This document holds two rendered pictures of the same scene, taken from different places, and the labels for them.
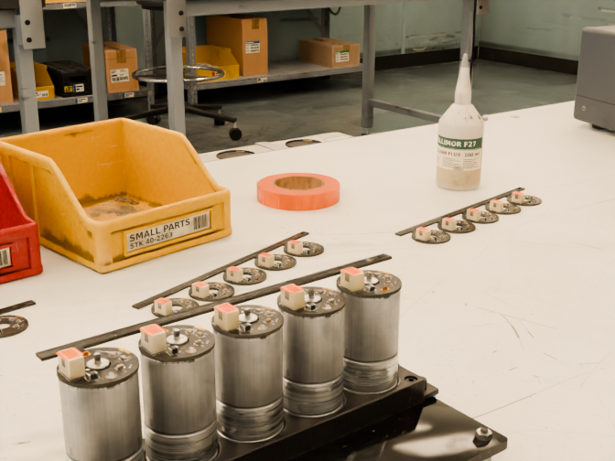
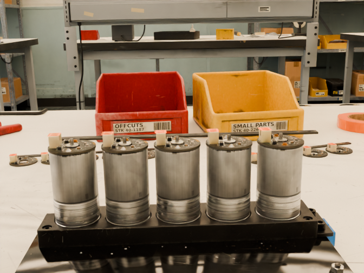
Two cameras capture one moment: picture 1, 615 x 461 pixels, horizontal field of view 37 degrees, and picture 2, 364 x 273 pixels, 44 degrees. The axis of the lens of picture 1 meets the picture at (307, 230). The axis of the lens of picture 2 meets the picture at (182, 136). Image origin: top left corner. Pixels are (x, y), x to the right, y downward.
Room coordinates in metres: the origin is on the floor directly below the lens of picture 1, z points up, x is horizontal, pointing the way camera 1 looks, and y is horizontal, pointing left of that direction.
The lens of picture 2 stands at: (0.10, -0.12, 0.88)
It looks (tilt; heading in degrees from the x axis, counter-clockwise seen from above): 15 degrees down; 36
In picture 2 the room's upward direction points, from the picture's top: 1 degrees counter-clockwise
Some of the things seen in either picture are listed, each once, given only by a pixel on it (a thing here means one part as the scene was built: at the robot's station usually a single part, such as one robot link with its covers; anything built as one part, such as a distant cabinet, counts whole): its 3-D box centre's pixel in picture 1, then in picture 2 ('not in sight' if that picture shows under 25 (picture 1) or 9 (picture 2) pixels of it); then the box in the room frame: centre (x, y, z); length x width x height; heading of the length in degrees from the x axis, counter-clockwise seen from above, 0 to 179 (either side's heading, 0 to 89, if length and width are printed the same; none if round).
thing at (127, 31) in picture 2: not in sight; (123, 32); (2.05, 1.69, 0.80); 0.15 x 0.12 x 0.10; 37
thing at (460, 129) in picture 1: (461, 121); not in sight; (0.67, -0.12, 0.80); 0.03 x 0.03 x 0.10
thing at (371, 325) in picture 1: (367, 340); (278, 182); (0.32, -0.02, 0.79); 0.02 x 0.02 x 0.05
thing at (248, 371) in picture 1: (248, 382); (177, 186); (0.29, 0.02, 0.79); 0.02 x 0.02 x 0.05
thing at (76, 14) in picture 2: not in sight; (191, 12); (2.15, 1.29, 0.90); 1.30 x 0.06 x 0.12; 126
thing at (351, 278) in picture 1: (353, 278); (266, 134); (0.32, -0.02, 0.82); 0.01 x 0.01 x 0.01; 38
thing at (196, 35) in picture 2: not in sight; (177, 35); (2.29, 1.48, 0.77); 0.24 x 0.16 x 0.04; 111
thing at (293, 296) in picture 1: (294, 296); (214, 136); (0.30, 0.00, 0.82); 0.01 x 0.01 x 0.01; 38
